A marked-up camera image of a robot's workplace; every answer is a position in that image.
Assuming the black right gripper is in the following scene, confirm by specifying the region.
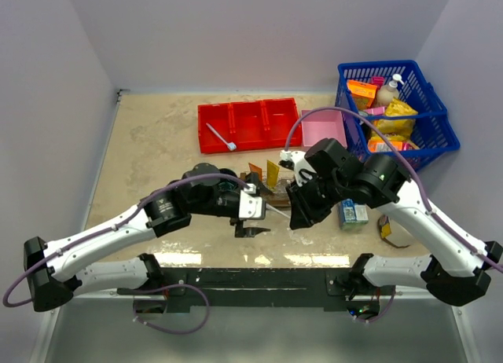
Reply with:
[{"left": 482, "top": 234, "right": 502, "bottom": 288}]
[{"left": 287, "top": 172, "right": 349, "bottom": 228}]

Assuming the orange toothpaste tube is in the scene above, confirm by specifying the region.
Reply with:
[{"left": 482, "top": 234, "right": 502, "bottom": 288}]
[{"left": 248, "top": 163, "right": 263, "bottom": 182}]

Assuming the yellow toothpaste tube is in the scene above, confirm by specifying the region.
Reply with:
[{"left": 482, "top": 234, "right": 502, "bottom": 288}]
[{"left": 266, "top": 160, "right": 280, "bottom": 189}]

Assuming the white toothbrush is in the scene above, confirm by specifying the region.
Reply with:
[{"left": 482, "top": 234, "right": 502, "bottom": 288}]
[{"left": 266, "top": 204, "right": 290, "bottom": 219}]

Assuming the dark green mug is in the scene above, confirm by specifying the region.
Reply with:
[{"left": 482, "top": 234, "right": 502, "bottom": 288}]
[{"left": 218, "top": 168, "right": 239, "bottom": 192}]

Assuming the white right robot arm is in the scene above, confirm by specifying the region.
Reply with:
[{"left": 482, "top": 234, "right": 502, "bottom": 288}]
[{"left": 280, "top": 138, "right": 502, "bottom": 306}]

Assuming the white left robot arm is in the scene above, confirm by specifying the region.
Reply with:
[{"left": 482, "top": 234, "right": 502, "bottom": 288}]
[{"left": 24, "top": 163, "right": 266, "bottom": 312}]

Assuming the oval wooden tray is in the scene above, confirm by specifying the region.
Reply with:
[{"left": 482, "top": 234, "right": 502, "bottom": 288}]
[{"left": 267, "top": 181, "right": 291, "bottom": 209}]

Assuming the green blue carton box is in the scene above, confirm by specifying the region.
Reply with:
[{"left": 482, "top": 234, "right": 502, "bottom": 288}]
[{"left": 337, "top": 199, "right": 369, "bottom": 230}]

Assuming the pink drawer box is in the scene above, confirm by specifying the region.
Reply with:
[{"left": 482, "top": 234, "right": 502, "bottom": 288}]
[{"left": 301, "top": 110, "right": 347, "bottom": 149}]

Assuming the orange box lower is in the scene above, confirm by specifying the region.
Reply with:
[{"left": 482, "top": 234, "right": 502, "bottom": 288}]
[{"left": 368, "top": 139, "right": 407, "bottom": 153}]

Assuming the red bin middle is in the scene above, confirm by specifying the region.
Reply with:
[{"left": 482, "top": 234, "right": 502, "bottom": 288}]
[{"left": 230, "top": 101, "right": 267, "bottom": 151}]

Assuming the red bin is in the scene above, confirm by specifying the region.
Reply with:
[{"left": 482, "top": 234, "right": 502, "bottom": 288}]
[
  {"left": 197, "top": 103, "right": 235, "bottom": 154},
  {"left": 230, "top": 101, "right": 267, "bottom": 151},
  {"left": 263, "top": 97, "right": 299, "bottom": 149}
]

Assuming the red bin right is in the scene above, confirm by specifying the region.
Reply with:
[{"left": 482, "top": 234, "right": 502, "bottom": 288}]
[{"left": 263, "top": 97, "right": 299, "bottom": 149}]

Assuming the red bin left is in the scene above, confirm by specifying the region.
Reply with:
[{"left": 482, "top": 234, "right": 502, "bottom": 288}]
[{"left": 197, "top": 103, "right": 235, "bottom": 154}]

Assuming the yellow chips bag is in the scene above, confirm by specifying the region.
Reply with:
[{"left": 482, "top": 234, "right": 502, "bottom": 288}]
[{"left": 373, "top": 98, "right": 418, "bottom": 141}]

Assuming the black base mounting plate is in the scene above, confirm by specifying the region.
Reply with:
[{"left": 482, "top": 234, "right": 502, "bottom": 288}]
[{"left": 117, "top": 266, "right": 396, "bottom": 315}]

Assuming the orange snack box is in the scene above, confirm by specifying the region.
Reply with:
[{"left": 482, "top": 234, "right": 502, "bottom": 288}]
[{"left": 347, "top": 79, "right": 377, "bottom": 110}]

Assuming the beige pump soap bottle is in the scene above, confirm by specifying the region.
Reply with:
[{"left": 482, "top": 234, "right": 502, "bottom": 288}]
[{"left": 375, "top": 74, "right": 404, "bottom": 107}]

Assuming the blue plastic basket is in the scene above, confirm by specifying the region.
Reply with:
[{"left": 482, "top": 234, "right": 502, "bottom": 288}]
[{"left": 335, "top": 60, "right": 460, "bottom": 171}]

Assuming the pink small package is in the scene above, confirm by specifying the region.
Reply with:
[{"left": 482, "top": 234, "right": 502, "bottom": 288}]
[{"left": 370, "top": 76, "right": 385, "bottom": 87}]

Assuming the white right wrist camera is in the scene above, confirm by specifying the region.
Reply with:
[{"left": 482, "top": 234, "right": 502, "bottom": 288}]
[{"left": 279, "top": 149, "right": 317, "bottom": 187}]

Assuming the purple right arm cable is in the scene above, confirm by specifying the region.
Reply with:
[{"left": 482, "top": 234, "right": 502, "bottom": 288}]
[{"left": 285, "top": 107, "right": 503, "bottom": 273}]

